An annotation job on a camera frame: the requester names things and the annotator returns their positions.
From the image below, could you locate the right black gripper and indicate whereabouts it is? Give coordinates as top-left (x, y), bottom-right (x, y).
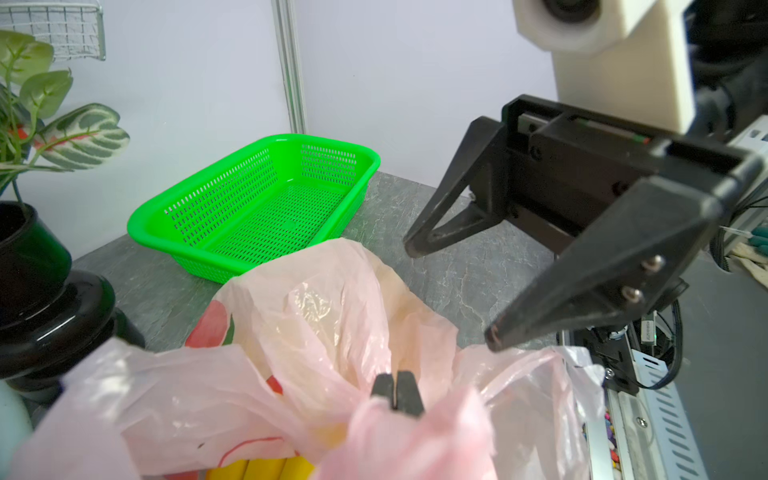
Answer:
top-left (404, 95), bottom-right (763, 352)

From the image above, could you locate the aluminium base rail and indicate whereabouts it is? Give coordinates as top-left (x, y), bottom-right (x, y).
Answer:
top-left (573, 331), bottom-right (708, 479)

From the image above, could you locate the pink strawberry plastic bag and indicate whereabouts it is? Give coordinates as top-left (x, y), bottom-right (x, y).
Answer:
top-left (9, 239), bottom-right (605, 479)

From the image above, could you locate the light blue white tube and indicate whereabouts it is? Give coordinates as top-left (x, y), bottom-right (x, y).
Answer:
top-left (0, 381), bottom-right (33, 479)

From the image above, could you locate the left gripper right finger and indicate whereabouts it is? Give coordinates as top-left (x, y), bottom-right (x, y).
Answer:
top-left (394, 371), bottom-right (425, 418)

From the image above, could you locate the pale yellow banana bunch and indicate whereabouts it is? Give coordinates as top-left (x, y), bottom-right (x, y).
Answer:
top-left (205, 456), bottom-right (314, 480)

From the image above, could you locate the green plastic basket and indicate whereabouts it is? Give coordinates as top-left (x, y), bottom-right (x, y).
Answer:
top-left (127, 134), bottom-right (380, 284)

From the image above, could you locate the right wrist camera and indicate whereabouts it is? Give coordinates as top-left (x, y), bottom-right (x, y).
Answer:
top-left (513, 1), bottom-right (696, 134)

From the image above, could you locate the potted plant black vase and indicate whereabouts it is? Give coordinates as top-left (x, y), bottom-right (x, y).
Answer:
top-left (0, 29), bottom-right (146, 406)

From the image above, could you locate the white wire wall shelf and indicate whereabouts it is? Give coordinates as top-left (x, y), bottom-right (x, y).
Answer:
top-left (1, 1), bottom-right (106, 62)

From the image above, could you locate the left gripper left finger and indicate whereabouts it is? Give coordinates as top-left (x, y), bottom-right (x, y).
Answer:
top-left (371, 373), bottom-right (395, 410)

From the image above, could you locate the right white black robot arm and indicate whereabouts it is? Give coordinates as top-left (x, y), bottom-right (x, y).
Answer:
top-left (404, 1), bottom-right (767, 394)

